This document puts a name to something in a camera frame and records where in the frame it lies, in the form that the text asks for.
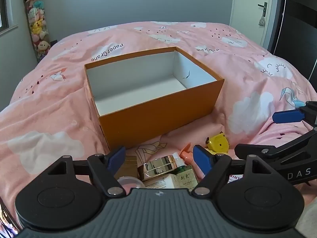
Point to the clear jar pink sponge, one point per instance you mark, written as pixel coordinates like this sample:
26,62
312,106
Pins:
129,182

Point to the black door handle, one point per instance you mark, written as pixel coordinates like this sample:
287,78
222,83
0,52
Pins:
264,8

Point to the gold square box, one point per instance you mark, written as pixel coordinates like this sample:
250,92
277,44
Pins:
128,168

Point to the hanging pouch on handle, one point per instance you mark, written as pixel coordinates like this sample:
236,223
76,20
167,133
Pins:
262,21

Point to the yellow tape measure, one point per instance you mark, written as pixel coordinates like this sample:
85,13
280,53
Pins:
217,144

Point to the orange cardboard box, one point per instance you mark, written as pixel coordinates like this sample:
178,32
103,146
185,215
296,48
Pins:
142,95

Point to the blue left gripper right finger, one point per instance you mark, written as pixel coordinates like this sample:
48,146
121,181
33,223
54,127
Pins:
290,116

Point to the white door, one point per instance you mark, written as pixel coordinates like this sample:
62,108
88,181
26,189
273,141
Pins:
245,16

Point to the pink patterned bed duvet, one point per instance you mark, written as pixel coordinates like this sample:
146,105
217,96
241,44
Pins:
51,112

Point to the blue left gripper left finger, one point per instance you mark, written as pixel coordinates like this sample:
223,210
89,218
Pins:
115,160

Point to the green spray bottle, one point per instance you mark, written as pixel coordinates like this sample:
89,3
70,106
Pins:
185,175

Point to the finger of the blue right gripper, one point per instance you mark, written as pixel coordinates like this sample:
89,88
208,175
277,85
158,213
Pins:
202,158

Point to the window frame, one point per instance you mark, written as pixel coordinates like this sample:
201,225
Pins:
8,16

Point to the plush toy storage column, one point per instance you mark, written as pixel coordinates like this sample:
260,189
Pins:
35,13

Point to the white paper box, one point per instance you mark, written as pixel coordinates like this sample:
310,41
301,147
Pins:
168,181

